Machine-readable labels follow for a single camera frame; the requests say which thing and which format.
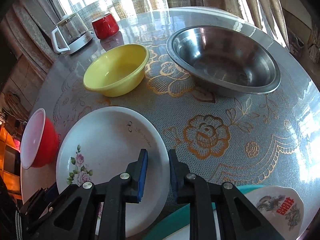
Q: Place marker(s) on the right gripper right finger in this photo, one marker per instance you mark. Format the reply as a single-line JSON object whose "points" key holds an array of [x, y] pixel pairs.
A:
{"points": [[189, 188]]}

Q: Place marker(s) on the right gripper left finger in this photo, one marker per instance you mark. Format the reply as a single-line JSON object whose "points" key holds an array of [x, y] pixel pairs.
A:
{"points": [[127, 187]]}

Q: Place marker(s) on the white rose plate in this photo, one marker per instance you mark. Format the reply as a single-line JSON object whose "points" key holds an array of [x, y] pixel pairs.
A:
{"points": [[102, 144]]}

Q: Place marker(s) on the red plastic bowl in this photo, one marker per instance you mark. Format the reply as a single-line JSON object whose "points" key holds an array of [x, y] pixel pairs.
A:
{"points": [[39, 141]]}

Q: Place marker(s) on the yellow plastic bowl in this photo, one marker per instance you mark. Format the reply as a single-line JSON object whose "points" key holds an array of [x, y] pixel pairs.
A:
{"points": [[118, 71]]}

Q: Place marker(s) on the stainless steel bowl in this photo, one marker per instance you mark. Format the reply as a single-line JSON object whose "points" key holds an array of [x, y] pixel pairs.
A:
{"points": [[223, 60]]}

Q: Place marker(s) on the teal plate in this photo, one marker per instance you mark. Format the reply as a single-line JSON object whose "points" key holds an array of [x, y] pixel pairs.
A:
{"points": [[175, 226]]}

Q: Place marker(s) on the phoenix pattern plate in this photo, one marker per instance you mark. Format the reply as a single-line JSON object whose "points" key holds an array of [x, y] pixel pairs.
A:
{"points": [[281, 206]]}

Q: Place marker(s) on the red ceramic mug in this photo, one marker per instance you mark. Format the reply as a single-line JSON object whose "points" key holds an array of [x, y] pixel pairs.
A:
{"points": [[105, 26]]}

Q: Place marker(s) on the glass electric kettle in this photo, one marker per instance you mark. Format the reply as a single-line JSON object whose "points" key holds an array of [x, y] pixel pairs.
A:
{"points": [[70, 35]]}

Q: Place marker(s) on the beige curtain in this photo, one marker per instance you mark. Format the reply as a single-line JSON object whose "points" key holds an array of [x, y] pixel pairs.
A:
{"points": [[26, 27]]}

